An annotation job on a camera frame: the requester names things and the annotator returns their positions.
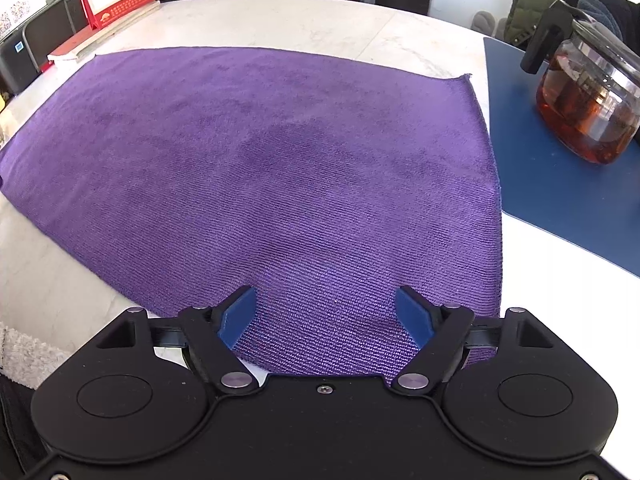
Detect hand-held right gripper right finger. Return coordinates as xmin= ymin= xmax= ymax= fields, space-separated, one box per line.
xmin=392 ymin=285 xmax=553 ymax=392

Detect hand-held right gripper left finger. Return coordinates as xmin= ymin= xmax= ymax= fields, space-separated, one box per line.
xmin=95 ymin=285 xmax=259 ymax=392

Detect purple towel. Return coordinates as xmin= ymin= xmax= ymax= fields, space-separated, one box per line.
xmin=0 ymin=46 xmax=503 ymax=386

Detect blue table mat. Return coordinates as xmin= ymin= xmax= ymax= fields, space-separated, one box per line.
xmin=482 ymin=36 xmax=640 ymax=278

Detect person's white fleece garment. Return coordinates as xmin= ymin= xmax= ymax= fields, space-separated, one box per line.
xmin=0 ymin=322 xmax=53 ymax=391

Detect person's dark trousers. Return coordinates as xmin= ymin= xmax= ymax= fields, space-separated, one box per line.
xmin=0 ymin=375 xmax=48 ymax=480

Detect grey plush slippers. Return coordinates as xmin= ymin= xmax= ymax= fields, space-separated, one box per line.
xmin=470 ymin=10 xmax=508 ymax=38

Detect red and white book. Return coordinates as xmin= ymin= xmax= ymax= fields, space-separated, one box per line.
xmin=47 ymin=2 xmax=163 ymax=63

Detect black computer case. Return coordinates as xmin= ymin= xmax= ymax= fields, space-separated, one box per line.
xmin=0 ymin=0 xmax=91 ymax=96

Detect glass teapot with black handle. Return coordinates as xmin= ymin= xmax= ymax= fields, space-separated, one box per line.
xmin=520 ymin=0 xmax=640 ymax=166

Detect white patterned wall poster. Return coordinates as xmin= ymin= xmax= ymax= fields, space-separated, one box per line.
xmin=0 ymin=0 xmax=51 ymax=38

